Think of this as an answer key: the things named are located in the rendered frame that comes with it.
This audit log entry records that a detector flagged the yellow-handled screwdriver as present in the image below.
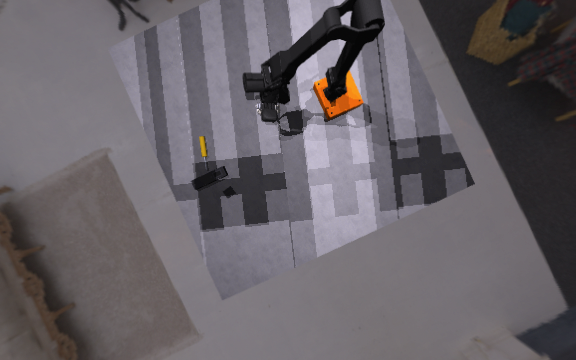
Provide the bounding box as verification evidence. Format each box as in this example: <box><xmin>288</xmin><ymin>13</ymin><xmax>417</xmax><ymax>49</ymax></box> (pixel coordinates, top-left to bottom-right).
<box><xmin>199</xmin><ymin>136</ymin><xmax>207</xmax><ymax>170</ymax></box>

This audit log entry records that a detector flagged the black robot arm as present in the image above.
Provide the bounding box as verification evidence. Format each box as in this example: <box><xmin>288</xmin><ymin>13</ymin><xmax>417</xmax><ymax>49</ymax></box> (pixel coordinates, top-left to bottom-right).
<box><xmin>243</xmin><ymin>0</ymin><xmax>385</xmax><ymax>104</ymax></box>

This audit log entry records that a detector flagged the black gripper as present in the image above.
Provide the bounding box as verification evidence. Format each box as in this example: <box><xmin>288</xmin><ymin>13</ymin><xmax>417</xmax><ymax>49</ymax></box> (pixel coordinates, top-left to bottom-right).
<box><xmin>259</xmin><ymin>89</ymin><xmax>280</xmax><ymax>122</ymax></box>

